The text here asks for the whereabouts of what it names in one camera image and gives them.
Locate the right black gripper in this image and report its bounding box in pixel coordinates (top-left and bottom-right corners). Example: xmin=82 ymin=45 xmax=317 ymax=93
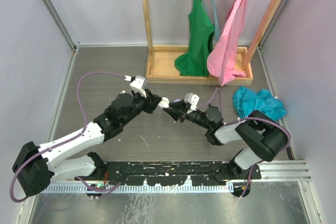
xmin=163 ymin=99 xmax=211 ymax=130

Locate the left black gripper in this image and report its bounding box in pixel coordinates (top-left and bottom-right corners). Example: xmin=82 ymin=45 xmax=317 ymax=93
xmin=121 ymin=89 xmax=161 ymax=126

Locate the white earbud case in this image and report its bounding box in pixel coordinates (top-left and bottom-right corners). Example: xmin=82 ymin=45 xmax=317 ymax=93
xmin=158 ymin=97 xmax=170 ymax=109

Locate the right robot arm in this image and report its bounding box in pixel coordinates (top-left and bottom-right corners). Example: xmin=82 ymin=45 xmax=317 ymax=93
xmin=162 ymin=100 xmax=290 ymax=179

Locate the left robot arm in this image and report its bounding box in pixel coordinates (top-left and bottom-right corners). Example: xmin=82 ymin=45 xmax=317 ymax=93
xmin=10 ymin=89 xmax=169 ymax=202

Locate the wooden clothes rack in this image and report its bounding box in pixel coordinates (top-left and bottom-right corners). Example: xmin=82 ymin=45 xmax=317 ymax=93
xmin=142 ymin=0 xmax=287 ymax=86

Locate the green shirt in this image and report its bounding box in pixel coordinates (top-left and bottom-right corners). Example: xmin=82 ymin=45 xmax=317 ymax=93
xmin=174 ymin=0 xmax=215 ymax=77

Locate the pink shirt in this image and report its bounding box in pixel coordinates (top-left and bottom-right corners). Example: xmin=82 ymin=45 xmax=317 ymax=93
xmin=207 ymin=0 xmax=248 ymax=86

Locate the teal cloth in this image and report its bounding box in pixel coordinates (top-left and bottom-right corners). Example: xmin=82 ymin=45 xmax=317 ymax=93
xmin=232 ymin=86 xmax=287 ymax=121

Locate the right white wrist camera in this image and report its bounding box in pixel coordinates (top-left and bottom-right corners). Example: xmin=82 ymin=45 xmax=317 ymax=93
xmin=184 ymin=93 xmax=200 ymax=110

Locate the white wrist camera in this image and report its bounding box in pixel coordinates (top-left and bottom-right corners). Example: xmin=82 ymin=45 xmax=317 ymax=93
xmin=184 ymin=93 xmax=200 ymax=110
xmin=130 ymin=75 xmax=147 ymax=98

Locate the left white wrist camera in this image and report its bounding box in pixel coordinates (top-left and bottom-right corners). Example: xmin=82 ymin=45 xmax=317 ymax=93
xmin=130 ymin=75 xmax=147 ymax=98

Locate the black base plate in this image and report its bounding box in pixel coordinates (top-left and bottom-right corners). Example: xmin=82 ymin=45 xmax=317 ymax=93
xmin=75 ymin=161 xmax=262 ymax=187

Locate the white slotted cable duct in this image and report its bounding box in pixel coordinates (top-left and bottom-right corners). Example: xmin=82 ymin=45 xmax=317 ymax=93
xmin=43 ymin=182 xmax=234 ymax=194

